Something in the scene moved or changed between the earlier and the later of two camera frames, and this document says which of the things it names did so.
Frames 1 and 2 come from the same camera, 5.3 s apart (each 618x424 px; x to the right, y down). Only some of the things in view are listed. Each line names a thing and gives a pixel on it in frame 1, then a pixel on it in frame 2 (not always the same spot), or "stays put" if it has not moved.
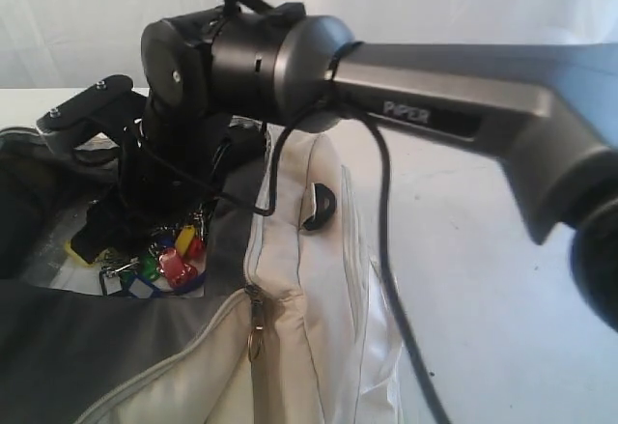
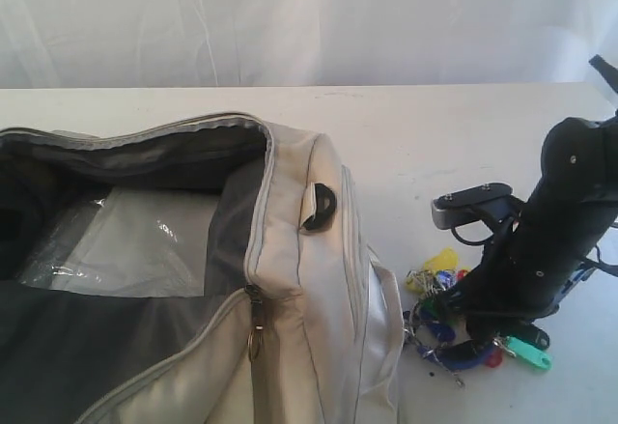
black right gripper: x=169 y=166 → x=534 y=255
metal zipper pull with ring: x=255 y=338 stays put
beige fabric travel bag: x=295 y=328 stays put
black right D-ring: x=325 y=206 stays put
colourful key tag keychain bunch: x=169 y=260 → x=443 y=335
